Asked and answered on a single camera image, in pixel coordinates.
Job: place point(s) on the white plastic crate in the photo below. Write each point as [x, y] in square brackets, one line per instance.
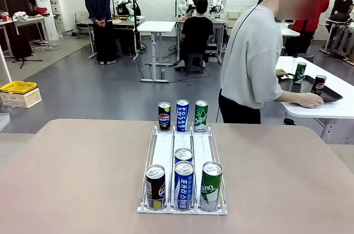
[27, 98]

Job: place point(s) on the white can dispenser rack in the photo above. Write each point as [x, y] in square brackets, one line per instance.
[163, 145]

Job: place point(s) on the dark blue serving tray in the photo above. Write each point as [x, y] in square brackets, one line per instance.
[330, 94]

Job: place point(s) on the red cloth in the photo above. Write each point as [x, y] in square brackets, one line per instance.
[41, 10]

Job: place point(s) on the person in black with headphones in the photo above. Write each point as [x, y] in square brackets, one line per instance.
[343, 4]

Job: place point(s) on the white drawer cabinet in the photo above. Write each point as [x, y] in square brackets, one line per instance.
[233, 15]

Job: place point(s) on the red cup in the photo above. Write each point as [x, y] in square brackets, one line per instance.
[4, 17]

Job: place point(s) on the blue Pocari Sweat can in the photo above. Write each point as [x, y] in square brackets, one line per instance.
[182, 115]
[184, 154]
[184, 187]

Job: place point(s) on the white height-adjustable desk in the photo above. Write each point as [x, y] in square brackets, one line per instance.
[157, 25]

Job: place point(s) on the green Chilsung cider can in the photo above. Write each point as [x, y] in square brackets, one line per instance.
[210, 187]
[201, 117]
[300, 73]

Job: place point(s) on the person left hand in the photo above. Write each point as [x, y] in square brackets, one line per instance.
[282, 72]

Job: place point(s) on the person in red hoodie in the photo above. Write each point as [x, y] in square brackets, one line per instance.
[323, 1]

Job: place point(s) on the yellow plastic crate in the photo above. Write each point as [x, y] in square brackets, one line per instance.
[18, 87]

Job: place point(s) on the person right forearm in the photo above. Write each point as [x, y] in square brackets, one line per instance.
[289, 97]

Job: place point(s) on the person right hand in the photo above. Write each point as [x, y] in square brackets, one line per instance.
[312, 100]

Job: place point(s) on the black camera stand pole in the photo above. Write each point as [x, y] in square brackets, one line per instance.
[135, 23]

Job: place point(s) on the grey stool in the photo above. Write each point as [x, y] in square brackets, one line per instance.
[195, 64]

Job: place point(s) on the black tripod with bag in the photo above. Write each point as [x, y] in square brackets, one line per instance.
[22, 46]

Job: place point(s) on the person in black t-shirt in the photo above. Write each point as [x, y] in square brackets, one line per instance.
[196, 29]

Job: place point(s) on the black Pepsi can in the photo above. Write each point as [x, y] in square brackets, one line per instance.
[318, 85]
[164, 117]
[155, 187]

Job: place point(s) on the large white table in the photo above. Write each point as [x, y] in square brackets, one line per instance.
[340, 109]

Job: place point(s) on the person in grey sweatshirt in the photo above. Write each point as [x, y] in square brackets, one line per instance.
[249, 59]

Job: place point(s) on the white table with clutter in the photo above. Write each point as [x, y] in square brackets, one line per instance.
[27, 19]

